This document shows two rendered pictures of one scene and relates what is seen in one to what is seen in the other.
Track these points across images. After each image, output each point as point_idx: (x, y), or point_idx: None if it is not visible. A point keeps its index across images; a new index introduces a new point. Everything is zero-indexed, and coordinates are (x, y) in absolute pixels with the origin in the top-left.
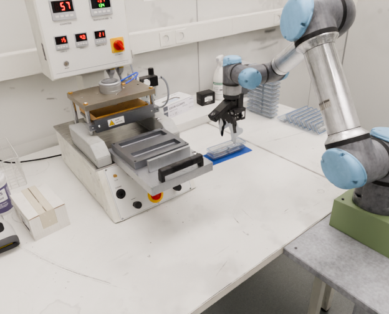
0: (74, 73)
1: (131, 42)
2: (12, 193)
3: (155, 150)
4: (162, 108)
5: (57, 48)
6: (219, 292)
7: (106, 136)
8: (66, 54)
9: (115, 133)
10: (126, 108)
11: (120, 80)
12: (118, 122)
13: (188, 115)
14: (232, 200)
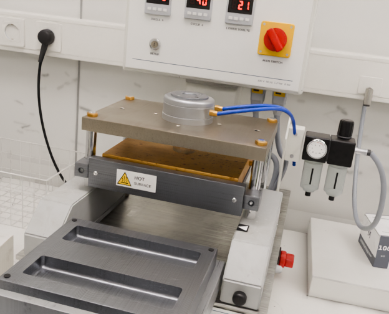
0: (165, 70)
1: (380, 75)
2: (12, 233)
3: (109, 287)
4: (378, 237)
5: (146, 10)
6: None
7: (155, 215)
8: (161, 27)
9: (176, 218)
10: (183, 166)
11: (207, 102)
12: (139, 185)
13: None
14: None
